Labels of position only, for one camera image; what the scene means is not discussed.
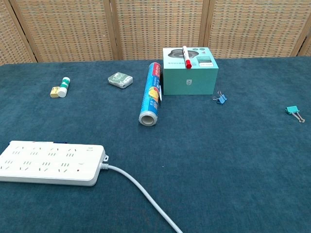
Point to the white power strip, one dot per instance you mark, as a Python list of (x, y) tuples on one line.
[(51, 163)]

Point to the yellow eraser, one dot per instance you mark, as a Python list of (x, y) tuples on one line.
[(54, 92)]

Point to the dark blue table cloth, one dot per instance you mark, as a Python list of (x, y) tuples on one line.
[(194, 150)]

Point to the blue binder clip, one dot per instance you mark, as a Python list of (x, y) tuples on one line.
[(221, 99)]

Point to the blue cling film roll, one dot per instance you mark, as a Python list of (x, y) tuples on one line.
[(151, 94)]

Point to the green and white glue stick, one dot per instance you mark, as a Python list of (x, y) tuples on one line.
[(63, 87)]

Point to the red and white marker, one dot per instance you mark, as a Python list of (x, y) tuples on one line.
[(186, 57)]

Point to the teal binder clip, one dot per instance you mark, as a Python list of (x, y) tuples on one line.
[(292, 110)]

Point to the green tissue packet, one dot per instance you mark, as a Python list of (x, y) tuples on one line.
[(120, 80)]

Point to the woven folding screen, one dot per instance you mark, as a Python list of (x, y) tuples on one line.
[(155, 26)]

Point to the teal cardboard product box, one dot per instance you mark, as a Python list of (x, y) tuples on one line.
[(189, 80)]

